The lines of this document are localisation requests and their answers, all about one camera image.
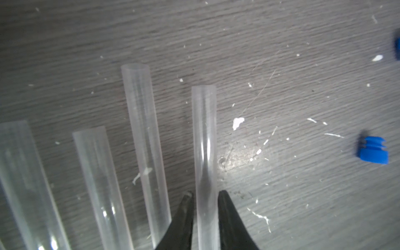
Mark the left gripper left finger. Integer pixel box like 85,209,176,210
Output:
156,191,194,250

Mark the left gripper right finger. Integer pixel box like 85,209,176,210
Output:
218,190,259,250

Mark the blue stopper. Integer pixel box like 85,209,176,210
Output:
394,29,400,61
357,136,389,165

